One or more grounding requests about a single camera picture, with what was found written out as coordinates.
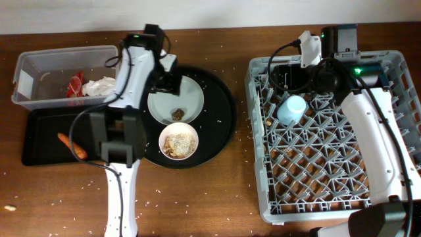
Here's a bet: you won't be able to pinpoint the grey round plate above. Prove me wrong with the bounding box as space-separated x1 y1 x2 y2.
147 76 205 125

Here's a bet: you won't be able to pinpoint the peanut on table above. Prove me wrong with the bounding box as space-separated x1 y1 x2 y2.
4 205 16 211

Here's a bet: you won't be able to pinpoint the grey dishwasher rack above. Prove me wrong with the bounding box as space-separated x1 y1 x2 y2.
245 51 420 224

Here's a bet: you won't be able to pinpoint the pink bowl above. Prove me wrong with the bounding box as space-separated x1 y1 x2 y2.
159 122 199 161

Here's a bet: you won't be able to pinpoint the light blue plastic cup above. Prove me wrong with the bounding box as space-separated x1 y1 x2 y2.
277 95 307 126

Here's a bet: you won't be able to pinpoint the white tissue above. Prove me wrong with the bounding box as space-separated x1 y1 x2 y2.
82 77 116 96

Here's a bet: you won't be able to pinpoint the brown food scrap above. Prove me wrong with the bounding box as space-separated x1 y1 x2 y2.
172 108 185 121

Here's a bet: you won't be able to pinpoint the clear plastic bin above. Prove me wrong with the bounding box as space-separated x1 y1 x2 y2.
11 45 118 111

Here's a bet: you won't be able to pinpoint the rice and food leftovers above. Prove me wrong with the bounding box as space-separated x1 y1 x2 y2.
163 133 197 159

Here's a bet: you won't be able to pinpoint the black rectangular tray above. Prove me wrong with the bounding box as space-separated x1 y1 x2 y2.
21 106 100 166

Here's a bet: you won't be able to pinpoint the orange carrot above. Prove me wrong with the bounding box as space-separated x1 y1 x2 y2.
57 133 88 160

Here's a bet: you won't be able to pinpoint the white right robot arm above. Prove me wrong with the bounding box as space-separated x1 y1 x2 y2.
267 24 420 236

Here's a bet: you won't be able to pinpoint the black round tray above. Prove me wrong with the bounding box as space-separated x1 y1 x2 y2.
141 65 237 169

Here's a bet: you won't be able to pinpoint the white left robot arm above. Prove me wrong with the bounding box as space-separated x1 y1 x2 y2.
89 24 182 236

